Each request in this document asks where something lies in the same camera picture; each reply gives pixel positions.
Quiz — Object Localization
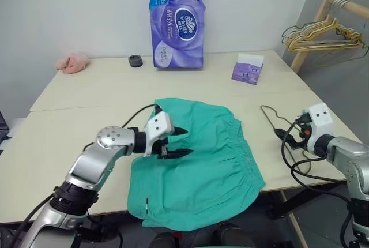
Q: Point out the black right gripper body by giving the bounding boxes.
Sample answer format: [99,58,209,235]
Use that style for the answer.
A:
[296,114,311,149]

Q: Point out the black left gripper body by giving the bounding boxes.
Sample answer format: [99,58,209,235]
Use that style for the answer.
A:
[152,136,174,159]

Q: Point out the green shorts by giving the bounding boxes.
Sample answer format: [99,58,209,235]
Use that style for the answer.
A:
[127,97,266,231]

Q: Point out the small purple tissue box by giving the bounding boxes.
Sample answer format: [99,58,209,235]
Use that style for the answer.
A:
[231,52,265,85]

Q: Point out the wooden clothes rack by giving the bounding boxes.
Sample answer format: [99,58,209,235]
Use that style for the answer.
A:
[278,0,369,248]

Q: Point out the black round cap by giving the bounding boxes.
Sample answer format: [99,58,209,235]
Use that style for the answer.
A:
[128,54,144,69]

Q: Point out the large purple tissue pack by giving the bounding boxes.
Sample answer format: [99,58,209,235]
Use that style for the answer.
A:
[148,0,207,72]

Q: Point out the dark rounded shape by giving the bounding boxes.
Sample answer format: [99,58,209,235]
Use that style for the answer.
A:
[214,221,249,248]
[149,231,180,248]

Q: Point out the pink plush toy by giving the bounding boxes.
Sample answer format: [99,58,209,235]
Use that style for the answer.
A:
[55,51,91,75]

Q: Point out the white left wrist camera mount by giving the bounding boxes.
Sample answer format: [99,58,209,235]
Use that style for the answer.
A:
[143,111,175,157]

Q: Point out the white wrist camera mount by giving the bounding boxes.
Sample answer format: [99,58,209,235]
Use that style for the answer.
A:
[143,111,175,157]
[304,102,333,152]

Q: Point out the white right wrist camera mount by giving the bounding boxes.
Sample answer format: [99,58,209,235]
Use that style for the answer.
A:
[304,102,333,152]

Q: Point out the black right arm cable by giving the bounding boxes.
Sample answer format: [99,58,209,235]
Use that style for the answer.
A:
[281,117,357,248]

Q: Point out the black table frame brace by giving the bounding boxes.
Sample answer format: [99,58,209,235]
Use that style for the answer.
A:
[268,180,349,220]

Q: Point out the yellow wire hanger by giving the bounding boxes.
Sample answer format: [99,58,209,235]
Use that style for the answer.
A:
[288,17,365,52]

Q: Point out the dark green wire hanger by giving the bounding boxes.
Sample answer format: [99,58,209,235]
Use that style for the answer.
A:
[281,18,364,50]

